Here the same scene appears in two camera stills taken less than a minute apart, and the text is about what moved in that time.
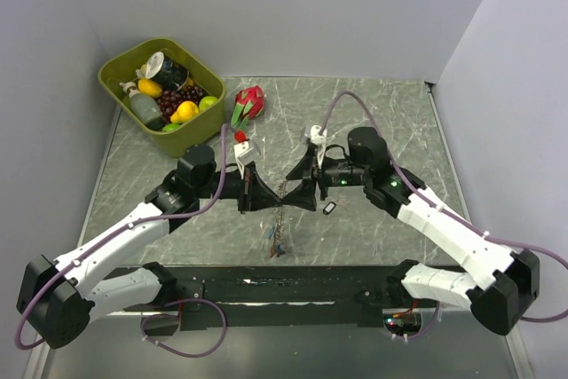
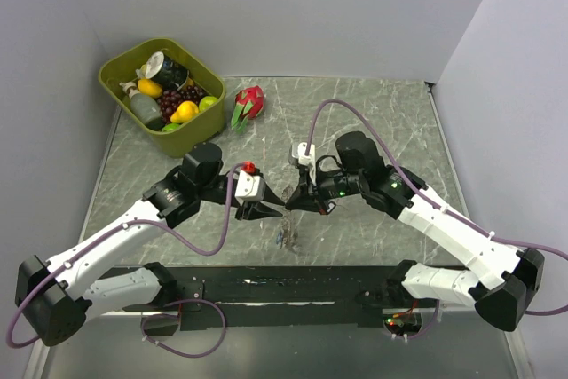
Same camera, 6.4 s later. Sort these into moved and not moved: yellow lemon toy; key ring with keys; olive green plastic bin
Moved: key ring with keys
Not moved: olive green plastic bin; yellow lemon toy
